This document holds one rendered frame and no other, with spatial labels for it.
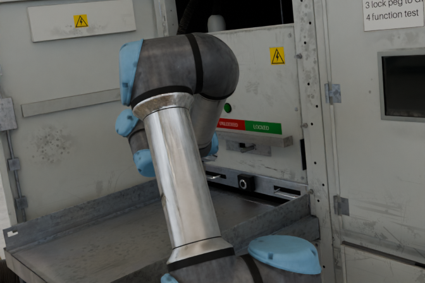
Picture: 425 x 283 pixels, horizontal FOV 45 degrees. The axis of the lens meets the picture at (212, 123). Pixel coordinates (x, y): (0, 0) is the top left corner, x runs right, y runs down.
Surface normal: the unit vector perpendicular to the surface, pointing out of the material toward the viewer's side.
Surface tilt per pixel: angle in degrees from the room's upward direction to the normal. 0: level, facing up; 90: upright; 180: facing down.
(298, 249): 7
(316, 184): 90
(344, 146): 90
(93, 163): 90
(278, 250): 7
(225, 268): 64
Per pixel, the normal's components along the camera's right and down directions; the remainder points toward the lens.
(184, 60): 0.26, -0.08
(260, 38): -0.76, 0.21
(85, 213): 0.64, 0.07
